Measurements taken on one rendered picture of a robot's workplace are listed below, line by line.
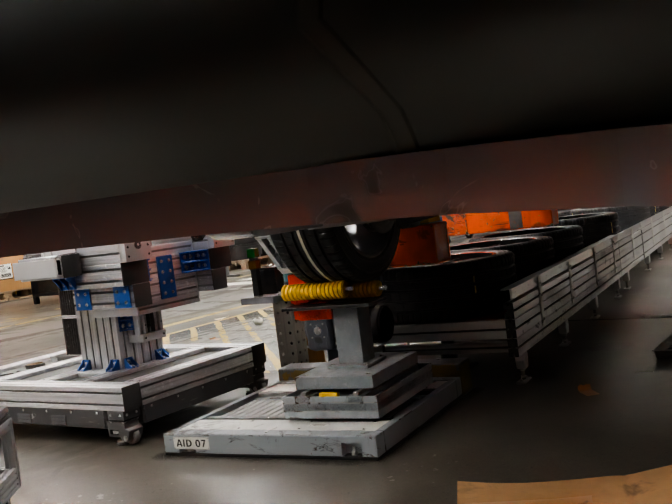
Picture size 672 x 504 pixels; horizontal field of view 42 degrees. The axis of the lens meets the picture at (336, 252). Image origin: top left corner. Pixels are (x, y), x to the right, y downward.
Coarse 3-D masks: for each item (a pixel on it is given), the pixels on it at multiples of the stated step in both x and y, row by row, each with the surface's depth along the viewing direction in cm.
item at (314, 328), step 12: (372, 312) 338; (384, 312) 340; (312, 324) 346; (324, 324) 344; (372, 324) 336; (384, 324) 339; (312, 336) 347; (324, 336) 344; (372, 336) 339; (384, 336) 338; (312, 348) 348; (324, 348) 346; (336, 348) 352; (384, 348) 350
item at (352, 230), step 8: (360, 224) 329; (344, 232) 288; (352, 232) 329; (360, 232) 327; (368, 232) 325; (376, 232) 323; (352, 240) 325; (360, 240) 323; (368, 240) 321; (376, 240) 320; (384, 240) 318; (352, 248) 293; (360, 248) 318; (368, 248) 316; (376, 248) 314; (384, 248) 315; (368, 256) 303; (376, 256) 308
